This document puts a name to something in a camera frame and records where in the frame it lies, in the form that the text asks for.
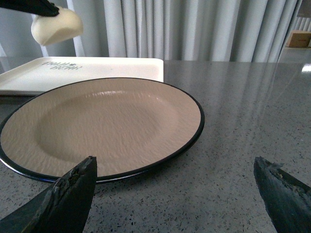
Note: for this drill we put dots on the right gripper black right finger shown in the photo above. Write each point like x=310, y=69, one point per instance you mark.
x=287, y=200

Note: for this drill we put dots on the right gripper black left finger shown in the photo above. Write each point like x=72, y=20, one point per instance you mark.
x=63, y=207

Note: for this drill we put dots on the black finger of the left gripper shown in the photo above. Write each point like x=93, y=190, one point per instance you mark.
x=38, y=7

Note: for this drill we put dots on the white steamed bun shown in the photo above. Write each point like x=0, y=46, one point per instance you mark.
x=50, y=30

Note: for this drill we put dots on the white rectangular tray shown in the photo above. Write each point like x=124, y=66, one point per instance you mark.
x=46, y=73

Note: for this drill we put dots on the grey pleated curtain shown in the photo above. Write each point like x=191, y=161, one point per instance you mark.
x=191, y=30

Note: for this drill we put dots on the brown cardboard box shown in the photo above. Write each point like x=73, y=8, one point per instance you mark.
x=298, y=39

